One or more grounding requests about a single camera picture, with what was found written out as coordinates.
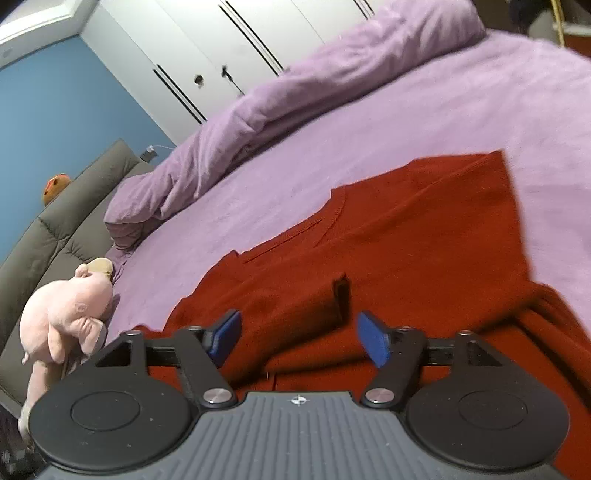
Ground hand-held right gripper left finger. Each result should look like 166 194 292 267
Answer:
95 309 243 411

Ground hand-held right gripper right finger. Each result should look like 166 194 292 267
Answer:
357 311 504 409

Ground red knit sweater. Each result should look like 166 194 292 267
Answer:
134 150 591 393

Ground tan plush toy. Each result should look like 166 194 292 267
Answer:
85 257 115 280

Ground pink plush pig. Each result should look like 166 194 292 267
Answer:
18 263 116 437

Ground grey padded headboard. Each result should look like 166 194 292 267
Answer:
0 138 155 407

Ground purple bed sheet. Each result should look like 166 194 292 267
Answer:
106 28 591 333

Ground orange plush toy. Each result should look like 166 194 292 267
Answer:
42 174 71 206

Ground purple duvet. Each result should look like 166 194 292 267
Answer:
104 0 488 252

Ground white wardrobe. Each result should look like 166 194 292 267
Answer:
81 0 384 146

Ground yellow rod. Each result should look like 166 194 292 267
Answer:
551 0 567 47

